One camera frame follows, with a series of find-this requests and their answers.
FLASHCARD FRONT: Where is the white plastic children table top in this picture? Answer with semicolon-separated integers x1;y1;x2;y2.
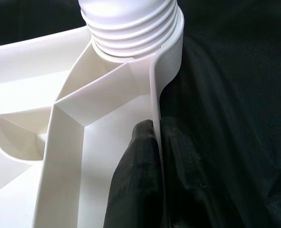
0;9;185;228

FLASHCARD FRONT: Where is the black table cloth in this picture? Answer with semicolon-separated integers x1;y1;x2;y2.
0;0;281;228

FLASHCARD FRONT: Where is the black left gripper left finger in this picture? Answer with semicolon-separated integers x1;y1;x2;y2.
104;119;166;228

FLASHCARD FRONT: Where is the white tapered plastic table leg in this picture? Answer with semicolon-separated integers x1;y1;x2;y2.
78;0;179;57

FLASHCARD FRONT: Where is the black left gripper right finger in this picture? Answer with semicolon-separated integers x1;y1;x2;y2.
159;115;229;228

